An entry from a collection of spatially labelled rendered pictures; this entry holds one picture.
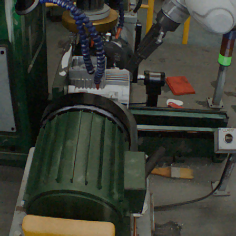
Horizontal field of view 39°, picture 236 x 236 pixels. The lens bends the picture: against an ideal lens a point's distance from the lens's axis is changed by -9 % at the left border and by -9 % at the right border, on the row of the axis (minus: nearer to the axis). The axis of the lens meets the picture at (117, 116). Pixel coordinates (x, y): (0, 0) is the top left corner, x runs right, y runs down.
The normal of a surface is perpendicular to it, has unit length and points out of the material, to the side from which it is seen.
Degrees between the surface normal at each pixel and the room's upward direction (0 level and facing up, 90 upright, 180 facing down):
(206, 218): 0
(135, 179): 0
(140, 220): 0
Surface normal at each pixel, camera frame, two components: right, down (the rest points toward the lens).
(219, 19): -0.06, 0.69
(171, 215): 0.05, -0.79
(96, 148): 0.43, -0.71
